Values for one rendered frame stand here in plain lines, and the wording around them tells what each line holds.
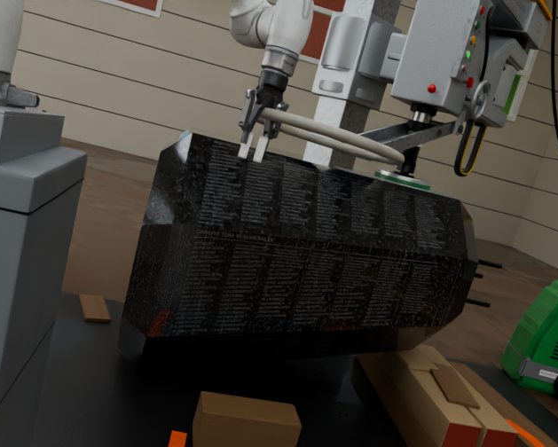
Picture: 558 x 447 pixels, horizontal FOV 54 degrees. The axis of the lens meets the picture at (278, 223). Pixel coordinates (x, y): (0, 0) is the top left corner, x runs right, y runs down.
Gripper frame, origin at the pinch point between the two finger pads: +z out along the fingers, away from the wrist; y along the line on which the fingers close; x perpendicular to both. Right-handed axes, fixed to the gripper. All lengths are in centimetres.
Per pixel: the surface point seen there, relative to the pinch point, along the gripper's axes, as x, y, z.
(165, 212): 21.6, -7.5, 25.5
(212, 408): -4, 10, 75
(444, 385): -27, 90, 58
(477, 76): 11, 102, -53
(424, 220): -8, 73, 6
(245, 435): -12, 19, 79
